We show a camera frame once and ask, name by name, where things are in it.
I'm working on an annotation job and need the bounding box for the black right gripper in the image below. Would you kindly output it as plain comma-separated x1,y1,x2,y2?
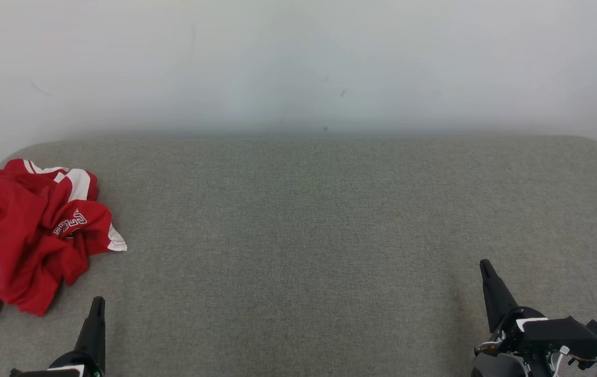
479,259,547,355

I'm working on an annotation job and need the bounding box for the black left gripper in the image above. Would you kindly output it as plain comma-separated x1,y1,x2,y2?
49,296,107,377

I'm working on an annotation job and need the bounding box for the red basketball jersey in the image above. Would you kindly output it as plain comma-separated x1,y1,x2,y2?
0,178,92,337

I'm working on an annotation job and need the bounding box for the grey fabric sofa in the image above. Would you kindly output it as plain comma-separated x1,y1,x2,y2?
0,135,597,377

